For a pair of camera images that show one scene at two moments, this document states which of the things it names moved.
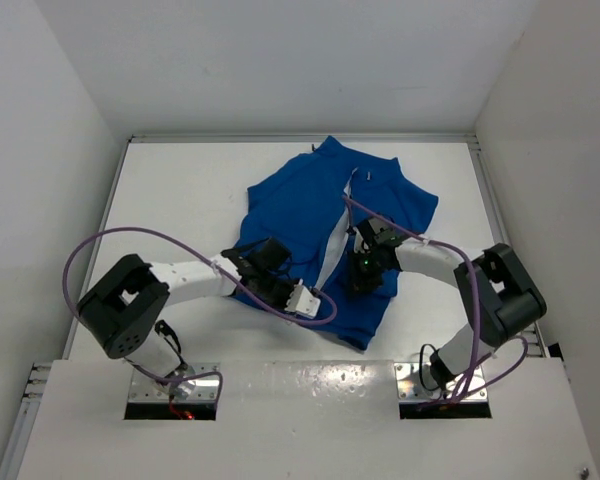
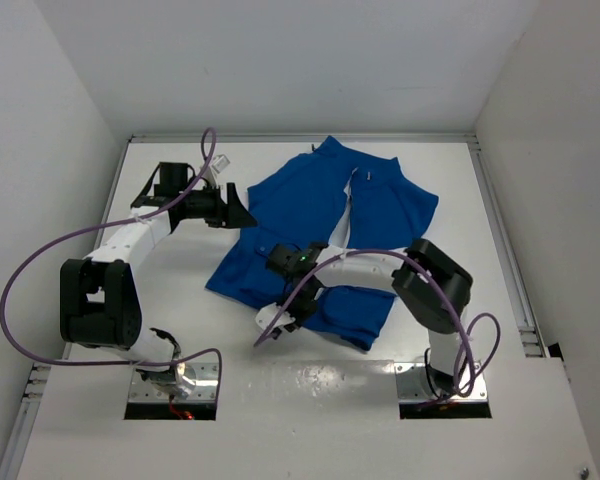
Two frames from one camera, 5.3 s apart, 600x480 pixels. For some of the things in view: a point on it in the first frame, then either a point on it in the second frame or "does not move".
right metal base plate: [467, 387] does not move
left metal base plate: [197, 382] does not move
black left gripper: [290, 285] -> [232, 214]
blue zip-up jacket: [315, 204] does not move
